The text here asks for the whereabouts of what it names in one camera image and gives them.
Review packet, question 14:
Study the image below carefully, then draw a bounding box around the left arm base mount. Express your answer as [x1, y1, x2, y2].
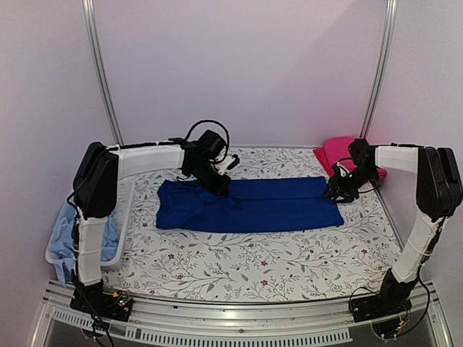
[70, 287, 133, 322]

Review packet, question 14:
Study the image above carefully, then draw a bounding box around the aluminium corner post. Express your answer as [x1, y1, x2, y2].
[82, 0, 124, 145]
[360, 0, 398, 139]

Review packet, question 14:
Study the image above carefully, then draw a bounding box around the right aluminium corner post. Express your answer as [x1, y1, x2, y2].
[360, 0, 398, 139]

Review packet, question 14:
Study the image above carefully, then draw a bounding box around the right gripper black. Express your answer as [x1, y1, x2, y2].
[322, 166, 378, 204]

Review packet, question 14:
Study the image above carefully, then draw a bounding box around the blue printed t-shirt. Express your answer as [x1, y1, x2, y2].
[156, 176, 344, 234]

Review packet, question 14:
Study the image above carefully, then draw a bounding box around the white plastic laundry basket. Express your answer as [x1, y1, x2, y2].
[45, 181, 135, 271]

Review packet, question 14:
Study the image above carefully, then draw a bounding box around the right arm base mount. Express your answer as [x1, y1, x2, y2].
[348, 287, 412, 322]

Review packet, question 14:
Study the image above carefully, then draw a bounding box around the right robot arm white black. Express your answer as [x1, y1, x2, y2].
[323, 139, 462, 315]

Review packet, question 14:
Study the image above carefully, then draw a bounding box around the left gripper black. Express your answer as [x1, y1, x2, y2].
[189, 162, 232, 197]

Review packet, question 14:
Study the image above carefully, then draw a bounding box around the left aluminium corner post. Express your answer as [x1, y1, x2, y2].
[82, 0, 124, 145]

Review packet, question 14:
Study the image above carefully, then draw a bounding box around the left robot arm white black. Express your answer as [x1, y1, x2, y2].
[69, 138, 239, 314]

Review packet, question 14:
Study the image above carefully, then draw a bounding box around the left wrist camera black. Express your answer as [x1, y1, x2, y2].
[196, 129, 226, 160]

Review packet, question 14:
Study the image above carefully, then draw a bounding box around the light blue shirt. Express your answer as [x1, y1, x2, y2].
[46, 202, 123, 286]

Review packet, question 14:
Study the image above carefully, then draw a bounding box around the folded pink garment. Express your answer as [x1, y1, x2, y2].
[313, 135, 387, 180]

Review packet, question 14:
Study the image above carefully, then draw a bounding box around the floral table mat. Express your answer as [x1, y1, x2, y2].
[103, 169, 401, 302]

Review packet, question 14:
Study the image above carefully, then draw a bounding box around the aluminium front rail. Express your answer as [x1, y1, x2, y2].
[30, 280, 454, 346]

